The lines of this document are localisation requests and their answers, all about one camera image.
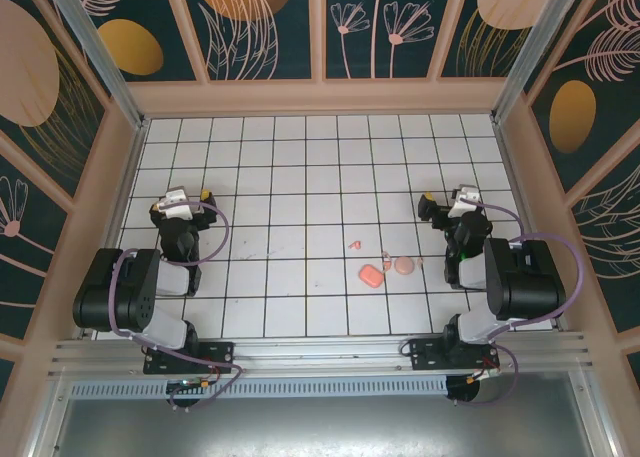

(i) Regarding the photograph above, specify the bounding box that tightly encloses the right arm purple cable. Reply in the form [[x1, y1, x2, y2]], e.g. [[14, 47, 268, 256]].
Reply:
[[452, 200, 586, 409]]

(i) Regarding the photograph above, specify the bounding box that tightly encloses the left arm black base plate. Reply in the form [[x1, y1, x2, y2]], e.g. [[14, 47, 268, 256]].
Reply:
[[143, 340, 236, 376]]

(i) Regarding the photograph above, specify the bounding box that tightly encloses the small circuit board with wires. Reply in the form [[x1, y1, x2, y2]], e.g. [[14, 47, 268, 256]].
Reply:
[[166, 376, 224, 396]]

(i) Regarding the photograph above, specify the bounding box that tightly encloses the aluminium corner post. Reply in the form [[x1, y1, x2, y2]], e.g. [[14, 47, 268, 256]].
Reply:
[[40, 0, 147, 131], [491, 0, 587, 124]]

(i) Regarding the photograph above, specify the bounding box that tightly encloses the yellow wire connector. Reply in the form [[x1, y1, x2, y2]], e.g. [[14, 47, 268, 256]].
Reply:
[[464, 365, 502, 384]]

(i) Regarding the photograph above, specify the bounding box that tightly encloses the steel sheet panel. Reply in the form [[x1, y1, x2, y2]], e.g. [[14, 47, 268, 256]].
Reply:
[[29, 371, 616, 457]]

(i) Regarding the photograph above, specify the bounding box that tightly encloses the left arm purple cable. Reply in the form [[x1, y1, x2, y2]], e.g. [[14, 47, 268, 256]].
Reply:
[[109, 200, 246, 413]]

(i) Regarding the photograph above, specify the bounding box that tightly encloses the coral earbud charging case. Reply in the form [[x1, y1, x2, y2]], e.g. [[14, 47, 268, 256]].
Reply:
[[357, 263, 382, 287]]

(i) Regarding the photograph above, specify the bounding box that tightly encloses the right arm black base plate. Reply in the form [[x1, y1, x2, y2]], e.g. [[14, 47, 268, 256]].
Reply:
[[407, 337, 501, 373]]

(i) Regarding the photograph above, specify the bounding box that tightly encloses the aluminium frame rail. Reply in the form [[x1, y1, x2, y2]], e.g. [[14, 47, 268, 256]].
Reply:
[[47, 330, 596, 378]]

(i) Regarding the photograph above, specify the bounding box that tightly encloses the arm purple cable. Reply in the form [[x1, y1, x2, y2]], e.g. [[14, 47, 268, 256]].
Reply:
[[452, 200, 586, 409], [109, 200, 246, 413]]

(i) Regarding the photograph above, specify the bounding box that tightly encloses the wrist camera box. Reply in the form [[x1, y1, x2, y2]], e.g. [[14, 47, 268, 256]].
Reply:
[[151, 187, 195, 222], [448, 185, 482, 221]]

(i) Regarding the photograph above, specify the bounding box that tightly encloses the slotted grey cable duct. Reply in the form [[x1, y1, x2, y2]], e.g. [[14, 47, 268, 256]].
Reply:
[[69, 379, 450, 399]]

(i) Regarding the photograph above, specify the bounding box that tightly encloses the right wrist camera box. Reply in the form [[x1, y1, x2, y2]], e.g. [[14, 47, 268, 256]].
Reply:
[[448, 185, 482, 221]]

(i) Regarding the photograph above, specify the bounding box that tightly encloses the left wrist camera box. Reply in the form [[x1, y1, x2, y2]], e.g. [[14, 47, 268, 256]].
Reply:
[[151, 187, 195, 222]]

